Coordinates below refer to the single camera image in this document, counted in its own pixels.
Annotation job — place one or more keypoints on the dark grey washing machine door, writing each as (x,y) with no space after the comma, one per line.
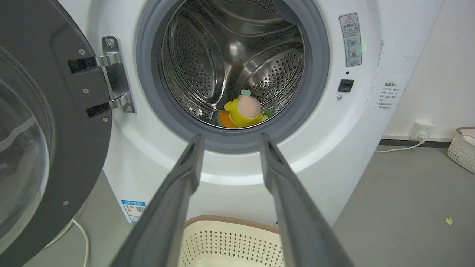
(48,122)

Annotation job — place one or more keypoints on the white wall power socket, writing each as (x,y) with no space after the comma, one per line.
(421,129)

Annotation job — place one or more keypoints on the white perforated basket brown rim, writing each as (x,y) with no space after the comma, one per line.
(462,150)

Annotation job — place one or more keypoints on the cream perforated laundry basket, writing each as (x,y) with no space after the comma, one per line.
(230,243)

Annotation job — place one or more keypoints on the chrome door hinge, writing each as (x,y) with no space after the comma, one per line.
(117,74)

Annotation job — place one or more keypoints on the white front-load washing machine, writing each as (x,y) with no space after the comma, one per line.
(334,129)

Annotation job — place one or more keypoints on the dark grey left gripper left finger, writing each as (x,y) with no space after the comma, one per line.
(169,207)

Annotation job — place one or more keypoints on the blue energy label sticker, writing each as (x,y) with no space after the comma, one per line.
(133,210)

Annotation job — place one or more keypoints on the grey warning sticker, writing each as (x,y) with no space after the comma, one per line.
(350,40)

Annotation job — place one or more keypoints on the yellow plush doll toy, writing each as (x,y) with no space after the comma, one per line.
(243,111)

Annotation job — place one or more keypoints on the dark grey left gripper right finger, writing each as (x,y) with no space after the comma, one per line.
(297,211)

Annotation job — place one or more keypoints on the yellow scrap on floor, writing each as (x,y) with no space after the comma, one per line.
(449,220)

